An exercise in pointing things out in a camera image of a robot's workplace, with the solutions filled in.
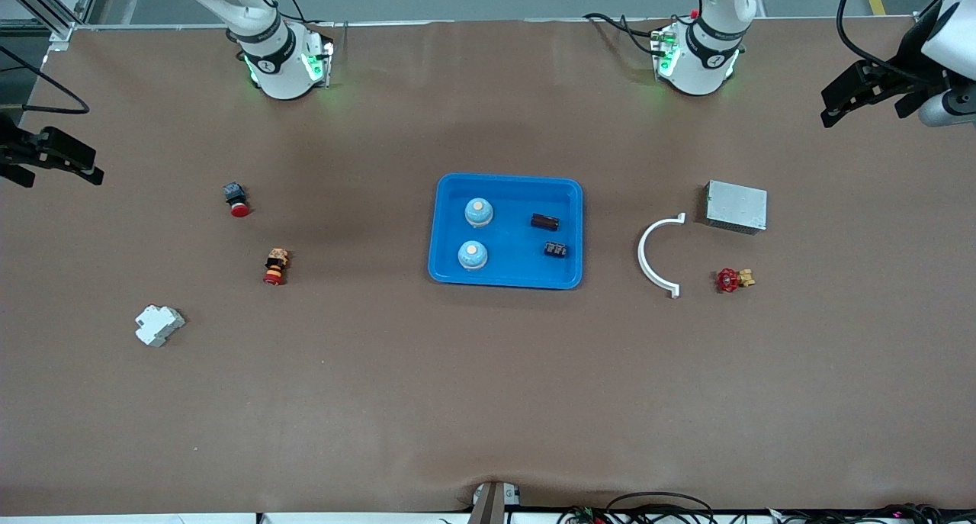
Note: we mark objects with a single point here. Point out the grey metal box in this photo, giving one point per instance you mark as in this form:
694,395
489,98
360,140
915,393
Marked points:
736,206

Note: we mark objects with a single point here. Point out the white curved pipe clamp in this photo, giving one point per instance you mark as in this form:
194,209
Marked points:
641,255

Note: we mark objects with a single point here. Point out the aluminium frame profile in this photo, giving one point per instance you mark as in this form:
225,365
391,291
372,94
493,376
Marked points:
61,32

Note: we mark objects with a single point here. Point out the brown cylindrical capacitor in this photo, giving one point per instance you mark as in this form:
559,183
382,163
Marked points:
545,221

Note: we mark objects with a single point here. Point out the light blue call bell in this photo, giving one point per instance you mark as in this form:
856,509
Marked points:
479,213
473,255

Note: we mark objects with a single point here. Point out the white circuit breaker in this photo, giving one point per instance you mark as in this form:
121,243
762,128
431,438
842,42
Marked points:
158,326

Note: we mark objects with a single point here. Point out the blue plastic tray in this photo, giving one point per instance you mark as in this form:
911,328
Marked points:
518,268

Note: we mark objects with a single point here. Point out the red and yellow push button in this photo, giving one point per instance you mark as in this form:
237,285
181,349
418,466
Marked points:
275,267

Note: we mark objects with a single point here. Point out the small black connector block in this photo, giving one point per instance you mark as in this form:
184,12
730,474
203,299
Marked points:
556,249

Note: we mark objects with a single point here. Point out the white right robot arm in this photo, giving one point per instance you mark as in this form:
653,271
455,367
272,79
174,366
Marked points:
278,66

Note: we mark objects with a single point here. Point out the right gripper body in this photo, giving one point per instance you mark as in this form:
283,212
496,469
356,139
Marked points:
17,152

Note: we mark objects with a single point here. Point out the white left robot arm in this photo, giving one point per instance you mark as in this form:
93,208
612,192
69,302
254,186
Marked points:
698,59

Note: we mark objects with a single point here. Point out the red button with black base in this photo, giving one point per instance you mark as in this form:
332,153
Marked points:
238,202

